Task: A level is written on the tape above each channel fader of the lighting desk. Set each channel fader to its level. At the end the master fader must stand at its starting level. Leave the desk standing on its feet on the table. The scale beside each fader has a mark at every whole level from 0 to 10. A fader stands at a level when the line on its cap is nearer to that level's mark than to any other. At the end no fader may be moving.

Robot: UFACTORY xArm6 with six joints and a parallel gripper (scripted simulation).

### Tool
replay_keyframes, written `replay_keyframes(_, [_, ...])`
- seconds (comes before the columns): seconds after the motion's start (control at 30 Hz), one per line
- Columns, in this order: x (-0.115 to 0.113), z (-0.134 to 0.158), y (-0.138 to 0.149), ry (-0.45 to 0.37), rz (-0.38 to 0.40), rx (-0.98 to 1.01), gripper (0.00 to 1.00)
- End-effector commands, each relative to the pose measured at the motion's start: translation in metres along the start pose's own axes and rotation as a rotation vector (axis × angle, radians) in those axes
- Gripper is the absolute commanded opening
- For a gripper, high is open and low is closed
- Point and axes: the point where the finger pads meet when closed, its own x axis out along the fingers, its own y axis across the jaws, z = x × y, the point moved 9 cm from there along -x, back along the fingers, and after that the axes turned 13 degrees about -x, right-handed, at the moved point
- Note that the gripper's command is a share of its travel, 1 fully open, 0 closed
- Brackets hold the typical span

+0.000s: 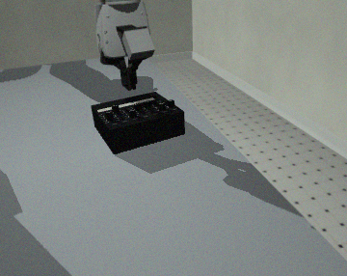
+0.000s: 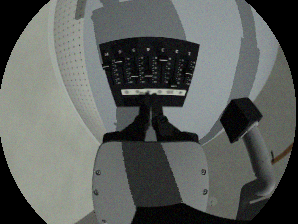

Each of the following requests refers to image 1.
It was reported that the black lighting desk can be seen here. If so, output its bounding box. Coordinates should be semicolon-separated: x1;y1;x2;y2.
91;92;185;153

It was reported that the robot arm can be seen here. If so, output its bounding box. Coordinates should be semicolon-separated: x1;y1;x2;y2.
117;25;155;61

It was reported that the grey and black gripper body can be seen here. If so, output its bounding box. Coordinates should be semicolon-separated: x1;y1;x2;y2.
95;0;149;59

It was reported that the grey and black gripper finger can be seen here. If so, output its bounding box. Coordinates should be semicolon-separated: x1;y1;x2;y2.
100;48;132;91
128;57;149;90

